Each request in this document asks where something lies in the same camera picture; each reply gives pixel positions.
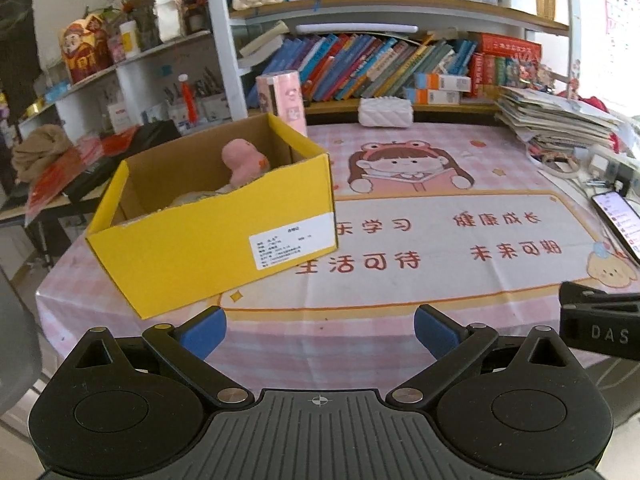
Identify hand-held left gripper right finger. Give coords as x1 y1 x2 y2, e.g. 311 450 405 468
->
385 304 584 408

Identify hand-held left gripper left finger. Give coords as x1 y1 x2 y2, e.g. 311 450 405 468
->
60 305 253 409

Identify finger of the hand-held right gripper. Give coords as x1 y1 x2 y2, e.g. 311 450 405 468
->
558 281 640 317

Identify yellow cardboard box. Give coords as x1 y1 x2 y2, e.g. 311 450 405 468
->
85 112 340 320

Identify pink plush duck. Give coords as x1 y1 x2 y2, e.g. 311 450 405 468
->
221 140 272 192

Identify black smartphone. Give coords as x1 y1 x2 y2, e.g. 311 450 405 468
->
591 191 640 266

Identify stack of papers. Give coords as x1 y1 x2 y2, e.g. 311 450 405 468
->
495 85 636 159

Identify black electronic keyboard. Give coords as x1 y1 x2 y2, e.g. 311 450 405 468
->
60 155 127 204

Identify black case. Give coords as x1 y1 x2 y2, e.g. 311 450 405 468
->
127 120 182 155

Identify red paper sheets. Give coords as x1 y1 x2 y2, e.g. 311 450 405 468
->
25 127 142 221

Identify white desk organizer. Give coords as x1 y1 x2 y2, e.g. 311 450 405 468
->
167 91 232 124

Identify colourful figurine set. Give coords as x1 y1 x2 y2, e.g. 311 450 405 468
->
505 57 556 94

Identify white quilted pouch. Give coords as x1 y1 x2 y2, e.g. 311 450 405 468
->
358 96 414 129

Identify white box red label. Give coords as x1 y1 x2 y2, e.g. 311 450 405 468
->
107 102 135 132

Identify orange and white box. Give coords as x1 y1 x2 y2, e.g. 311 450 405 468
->
404 87 461 106
414 72 473 92

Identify beige towel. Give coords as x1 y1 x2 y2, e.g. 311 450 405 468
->
11 124 74 186

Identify pink printed cylinder canister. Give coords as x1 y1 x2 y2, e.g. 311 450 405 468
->
256 71 309 137

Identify red boxed book set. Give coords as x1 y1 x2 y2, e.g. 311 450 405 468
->
470 32 543 99

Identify white curved side shelf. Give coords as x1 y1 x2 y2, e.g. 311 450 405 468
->
17 30 236 132

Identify row of leaning books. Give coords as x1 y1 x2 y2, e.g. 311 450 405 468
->
260 32 481 104

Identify white lying book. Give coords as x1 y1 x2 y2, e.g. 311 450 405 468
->
237 20 291 69

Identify white bookshelf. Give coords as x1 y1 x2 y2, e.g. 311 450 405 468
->
205 0 574 126

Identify white bottle yellow label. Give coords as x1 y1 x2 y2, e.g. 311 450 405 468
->
119 20 141 59

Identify white light bar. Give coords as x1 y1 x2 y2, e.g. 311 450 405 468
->
295 23 419 36

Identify silver paper bag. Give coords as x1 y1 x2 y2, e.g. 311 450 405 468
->
151 0 184 42

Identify white tape ring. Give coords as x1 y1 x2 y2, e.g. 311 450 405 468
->
531 152 584 177

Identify wall poster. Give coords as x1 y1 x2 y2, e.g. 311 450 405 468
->
600 0 640 47

